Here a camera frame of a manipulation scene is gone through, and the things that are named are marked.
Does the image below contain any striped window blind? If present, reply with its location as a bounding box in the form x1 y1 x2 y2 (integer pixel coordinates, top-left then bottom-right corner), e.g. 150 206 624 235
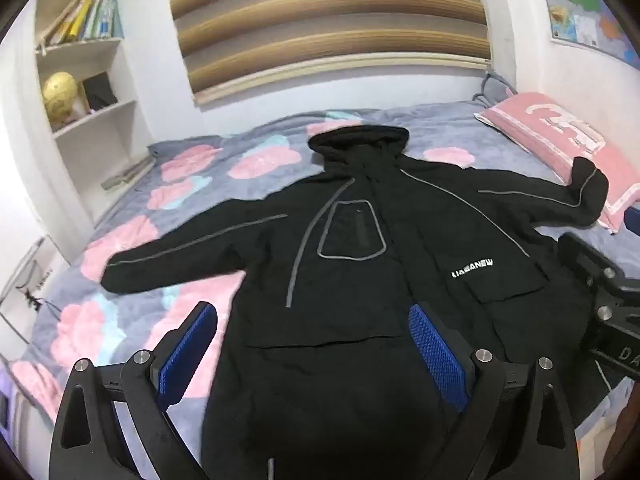
169 0 491 105

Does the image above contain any wall map poster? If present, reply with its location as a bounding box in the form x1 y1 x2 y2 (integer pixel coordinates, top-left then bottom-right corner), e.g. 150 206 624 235
546 0 639 70

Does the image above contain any yellow globe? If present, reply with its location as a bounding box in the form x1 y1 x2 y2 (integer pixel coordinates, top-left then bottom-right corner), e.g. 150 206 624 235
42 72 78 122

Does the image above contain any pink pillow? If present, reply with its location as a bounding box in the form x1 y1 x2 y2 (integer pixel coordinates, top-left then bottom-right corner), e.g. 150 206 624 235
475 92 639 233

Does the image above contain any black hooded jacket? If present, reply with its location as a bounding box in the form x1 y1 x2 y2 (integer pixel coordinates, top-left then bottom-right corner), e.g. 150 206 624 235
101 126 608 479

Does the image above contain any grey floral bed blanket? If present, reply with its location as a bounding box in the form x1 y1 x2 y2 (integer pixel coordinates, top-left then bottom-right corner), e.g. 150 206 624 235
8 100 640 480

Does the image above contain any white bookshelf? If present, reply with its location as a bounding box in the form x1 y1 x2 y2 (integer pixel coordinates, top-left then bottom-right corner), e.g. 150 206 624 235
34 0 152 223

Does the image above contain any row of books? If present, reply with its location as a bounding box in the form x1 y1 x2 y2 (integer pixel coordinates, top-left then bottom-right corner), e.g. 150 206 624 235
35 0 117 49

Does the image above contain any black box on shelf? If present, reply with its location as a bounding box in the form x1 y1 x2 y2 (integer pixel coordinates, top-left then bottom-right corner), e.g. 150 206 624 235
82 72 117 112

